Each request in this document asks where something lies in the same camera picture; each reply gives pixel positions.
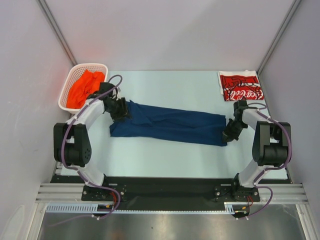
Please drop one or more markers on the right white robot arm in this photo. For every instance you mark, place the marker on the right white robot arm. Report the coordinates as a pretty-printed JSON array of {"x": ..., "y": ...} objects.
[{"x": 271, "y": 148}]

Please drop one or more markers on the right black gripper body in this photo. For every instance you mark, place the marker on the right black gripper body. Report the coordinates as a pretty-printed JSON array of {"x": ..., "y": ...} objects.
[{"x": 230, "y": 131}]

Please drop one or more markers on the left corner aluminium post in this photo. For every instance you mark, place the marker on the left corner aluminium post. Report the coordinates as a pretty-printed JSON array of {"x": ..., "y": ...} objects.
[{"x": 45, "y": 8}]

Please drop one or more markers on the aluminium extrusion rail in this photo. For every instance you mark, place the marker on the aluminium extrusion rail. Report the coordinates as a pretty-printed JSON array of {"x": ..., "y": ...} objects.
[{"x": 283, "y": 194}]

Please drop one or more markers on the corner aluminium post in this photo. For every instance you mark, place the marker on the corner aluminium post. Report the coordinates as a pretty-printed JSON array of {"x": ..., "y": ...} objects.
[
  {"x": 45, "y": 8},
  {"x": 279, "y": 34}
]

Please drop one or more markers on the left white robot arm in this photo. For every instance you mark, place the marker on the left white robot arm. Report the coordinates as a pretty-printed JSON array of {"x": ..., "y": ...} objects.
[{"x": 71, "y": 142}]

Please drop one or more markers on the red folded Coca-Cola t shirt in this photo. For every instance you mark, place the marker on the red folded Coca-Cola t shirt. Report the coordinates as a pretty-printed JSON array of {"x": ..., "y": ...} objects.
[{"x": 240, "y": 85}]

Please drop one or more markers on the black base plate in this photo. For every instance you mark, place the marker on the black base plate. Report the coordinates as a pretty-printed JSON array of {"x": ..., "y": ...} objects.
[{"x": 164, "y": 194}]

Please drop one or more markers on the blue t shirt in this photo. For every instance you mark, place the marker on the blue t shirt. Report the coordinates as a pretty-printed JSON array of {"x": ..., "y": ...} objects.
[{"x": 171, "y": 124}]

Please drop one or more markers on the white plastic laundry basket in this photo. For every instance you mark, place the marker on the white plastic laundry basket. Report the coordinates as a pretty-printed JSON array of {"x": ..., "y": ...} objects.
[{"x": 74, "y": 74}]

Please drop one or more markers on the right corner aluminium post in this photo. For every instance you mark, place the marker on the right corner aluminium post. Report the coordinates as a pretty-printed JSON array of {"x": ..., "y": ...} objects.
[{"x": 279, "y": 34}]

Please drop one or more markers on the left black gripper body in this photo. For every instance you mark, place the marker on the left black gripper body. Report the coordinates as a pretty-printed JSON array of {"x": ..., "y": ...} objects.
[{"x": 114, "y": 110}]

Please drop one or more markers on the orange t shirt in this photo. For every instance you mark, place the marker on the orange t shirt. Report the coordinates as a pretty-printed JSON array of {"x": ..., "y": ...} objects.
[{"x": 87, "y": 84}]

